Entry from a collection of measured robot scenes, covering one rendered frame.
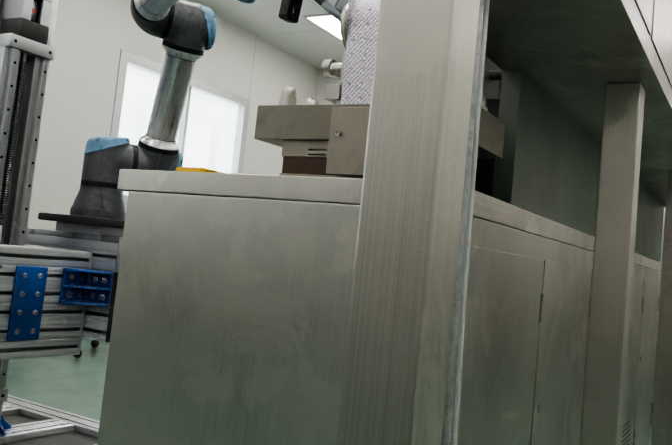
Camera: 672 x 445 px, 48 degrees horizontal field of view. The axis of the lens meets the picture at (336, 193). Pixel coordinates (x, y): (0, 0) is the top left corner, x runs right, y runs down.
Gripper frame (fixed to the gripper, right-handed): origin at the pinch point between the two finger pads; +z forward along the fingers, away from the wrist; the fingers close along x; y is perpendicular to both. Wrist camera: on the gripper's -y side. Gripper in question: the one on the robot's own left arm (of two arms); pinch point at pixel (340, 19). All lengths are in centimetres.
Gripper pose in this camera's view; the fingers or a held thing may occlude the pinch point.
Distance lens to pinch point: 160.8
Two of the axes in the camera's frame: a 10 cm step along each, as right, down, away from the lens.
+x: 4.9, 1.3, 8.6
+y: 6.4, -7.3, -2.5
